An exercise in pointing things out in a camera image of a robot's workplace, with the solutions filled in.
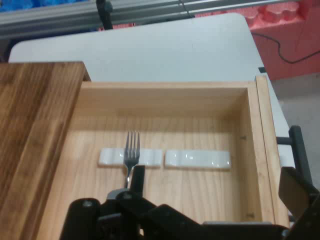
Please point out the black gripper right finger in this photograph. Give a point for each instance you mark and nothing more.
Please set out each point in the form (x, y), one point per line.
(305, 200)

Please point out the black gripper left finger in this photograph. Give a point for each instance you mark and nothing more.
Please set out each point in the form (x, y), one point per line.
(120, 220)

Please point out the white ceramic cutlery rest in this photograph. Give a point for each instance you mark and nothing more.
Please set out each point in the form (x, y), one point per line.
(200, 161)
(112, 158)

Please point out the silver fork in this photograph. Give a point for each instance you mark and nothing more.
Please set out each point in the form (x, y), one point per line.
(132, 155)

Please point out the light wooden drawer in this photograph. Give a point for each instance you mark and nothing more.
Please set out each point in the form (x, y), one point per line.
(200, 195)

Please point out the dark wooden drawer cabinet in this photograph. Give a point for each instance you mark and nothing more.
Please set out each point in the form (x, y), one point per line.
(30, 125)

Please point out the red foam padding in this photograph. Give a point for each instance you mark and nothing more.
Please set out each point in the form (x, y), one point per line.
(287, 37)

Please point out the black tripod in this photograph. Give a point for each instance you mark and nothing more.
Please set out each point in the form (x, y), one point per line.
(105, 15)

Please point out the blue foam padding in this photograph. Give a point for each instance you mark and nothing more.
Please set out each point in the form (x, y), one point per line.
(37, 5)

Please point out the aluminium frame rail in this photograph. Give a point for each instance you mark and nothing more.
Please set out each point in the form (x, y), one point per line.
(50, 17)

